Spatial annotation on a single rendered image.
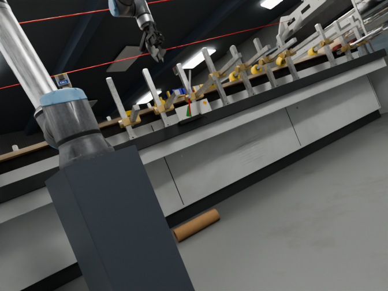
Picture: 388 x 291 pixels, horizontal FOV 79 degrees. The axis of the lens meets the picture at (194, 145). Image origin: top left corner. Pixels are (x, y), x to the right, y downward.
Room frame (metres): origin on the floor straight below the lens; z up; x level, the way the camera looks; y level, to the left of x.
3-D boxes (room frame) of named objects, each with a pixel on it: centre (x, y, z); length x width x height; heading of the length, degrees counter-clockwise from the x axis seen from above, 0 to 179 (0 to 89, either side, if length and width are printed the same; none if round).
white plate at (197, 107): (1.68, -0.10, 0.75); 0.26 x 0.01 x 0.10; 110
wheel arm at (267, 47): (1.84, -0.64, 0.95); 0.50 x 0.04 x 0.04; 20
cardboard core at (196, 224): (1.49, 0.17, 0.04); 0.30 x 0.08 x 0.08; 110
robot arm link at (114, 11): (1.27, 0.07, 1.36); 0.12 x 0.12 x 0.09; 37
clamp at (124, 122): (1.55, 0.33, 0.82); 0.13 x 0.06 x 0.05; 110
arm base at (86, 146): (0.84, 0.37, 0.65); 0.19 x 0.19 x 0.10
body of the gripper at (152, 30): (1.34, -0.02, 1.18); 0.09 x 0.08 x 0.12; 49
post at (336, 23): (2.31, -1.76, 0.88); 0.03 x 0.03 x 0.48; 20
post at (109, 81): (1.54, 0.35, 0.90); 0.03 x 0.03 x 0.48; 20
